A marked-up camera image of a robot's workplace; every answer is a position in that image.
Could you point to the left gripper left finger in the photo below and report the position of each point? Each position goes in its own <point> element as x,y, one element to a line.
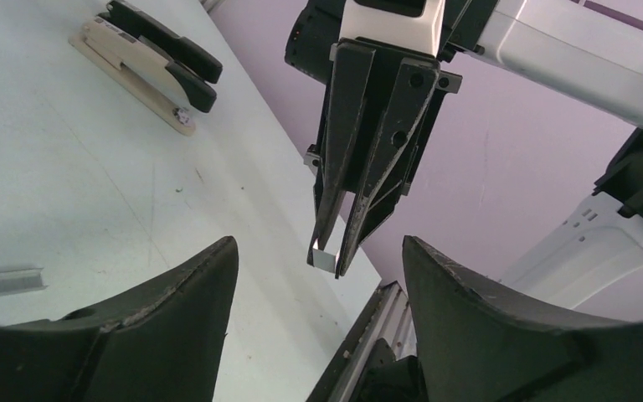
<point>159,341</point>

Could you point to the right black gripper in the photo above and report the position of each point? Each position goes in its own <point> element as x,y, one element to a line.
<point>380,105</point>

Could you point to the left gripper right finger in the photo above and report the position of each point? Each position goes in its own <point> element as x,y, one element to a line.
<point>478,340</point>

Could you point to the staple strip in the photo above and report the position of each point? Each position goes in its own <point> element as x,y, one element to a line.
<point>321,259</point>
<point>21,280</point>

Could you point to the beige and black stapler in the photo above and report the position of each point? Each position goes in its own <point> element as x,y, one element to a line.
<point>157,82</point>

